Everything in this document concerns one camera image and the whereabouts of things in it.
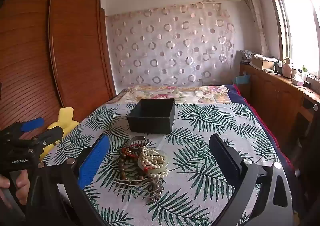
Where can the yellow plush toy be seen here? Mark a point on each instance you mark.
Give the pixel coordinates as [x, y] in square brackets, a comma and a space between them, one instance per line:
[66, 118]

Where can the white wall pipe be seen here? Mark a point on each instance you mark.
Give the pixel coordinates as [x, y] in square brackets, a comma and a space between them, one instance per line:
[252, 3]

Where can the red blanket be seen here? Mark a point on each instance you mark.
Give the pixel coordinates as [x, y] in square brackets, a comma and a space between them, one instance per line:
[260, 121]

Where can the black box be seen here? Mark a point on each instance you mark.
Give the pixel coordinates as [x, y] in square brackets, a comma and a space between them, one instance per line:
[150, 124]

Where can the circle patterned curtain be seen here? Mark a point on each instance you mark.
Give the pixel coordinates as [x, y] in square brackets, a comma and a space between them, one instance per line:
[162, 53]

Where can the floral quilt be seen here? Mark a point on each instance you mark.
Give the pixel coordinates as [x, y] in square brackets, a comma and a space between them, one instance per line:
[162, 94]

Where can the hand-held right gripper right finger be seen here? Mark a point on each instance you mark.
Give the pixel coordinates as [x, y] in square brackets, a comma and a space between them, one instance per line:
[223, 158]

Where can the silver hair comb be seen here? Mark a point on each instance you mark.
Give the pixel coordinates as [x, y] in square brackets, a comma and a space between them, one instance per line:
[130, 185]

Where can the dark blue blanket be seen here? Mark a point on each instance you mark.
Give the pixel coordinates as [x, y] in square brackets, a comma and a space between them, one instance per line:
[236, 92]

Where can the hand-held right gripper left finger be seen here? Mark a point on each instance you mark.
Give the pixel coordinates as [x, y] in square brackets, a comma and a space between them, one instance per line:
[94, 163]

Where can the white tissue box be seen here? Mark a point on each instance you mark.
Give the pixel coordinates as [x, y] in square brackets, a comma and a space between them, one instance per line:
[297, 81]

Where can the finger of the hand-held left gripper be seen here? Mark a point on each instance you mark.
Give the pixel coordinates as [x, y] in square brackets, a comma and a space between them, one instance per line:
[51, 134]
[32, 124]

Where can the blue bag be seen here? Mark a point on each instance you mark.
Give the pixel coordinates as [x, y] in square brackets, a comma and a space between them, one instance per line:
[241, 79]

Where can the crumpled patterned cloth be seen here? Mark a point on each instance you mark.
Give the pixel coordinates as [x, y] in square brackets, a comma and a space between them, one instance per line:
[246, 55]

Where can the leaf print cloth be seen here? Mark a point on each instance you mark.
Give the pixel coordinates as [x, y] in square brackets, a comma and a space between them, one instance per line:
[200, 126]

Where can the silver bangle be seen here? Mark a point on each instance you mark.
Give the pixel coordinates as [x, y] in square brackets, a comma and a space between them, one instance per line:
[137, 137]

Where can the green capped bottle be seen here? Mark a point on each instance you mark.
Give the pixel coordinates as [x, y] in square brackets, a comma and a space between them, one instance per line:
[304, 73]

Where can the window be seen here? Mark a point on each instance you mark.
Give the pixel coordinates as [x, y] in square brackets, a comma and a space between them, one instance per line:
[300, 28]

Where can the green jade bangle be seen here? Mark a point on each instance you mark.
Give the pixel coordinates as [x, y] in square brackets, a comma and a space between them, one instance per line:
[153, 171]

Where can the wooden cabinet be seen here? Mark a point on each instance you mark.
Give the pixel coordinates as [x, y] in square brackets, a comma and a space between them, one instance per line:
[270, 96]

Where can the wooden wardrobe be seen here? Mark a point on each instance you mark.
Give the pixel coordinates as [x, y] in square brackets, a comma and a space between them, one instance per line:
[75, 41]

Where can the person's left hand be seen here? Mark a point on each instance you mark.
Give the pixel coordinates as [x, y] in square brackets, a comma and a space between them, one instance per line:
[23, 186]

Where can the pink kettle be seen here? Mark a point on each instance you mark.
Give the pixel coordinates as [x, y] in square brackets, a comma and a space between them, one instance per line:
[287, 69]

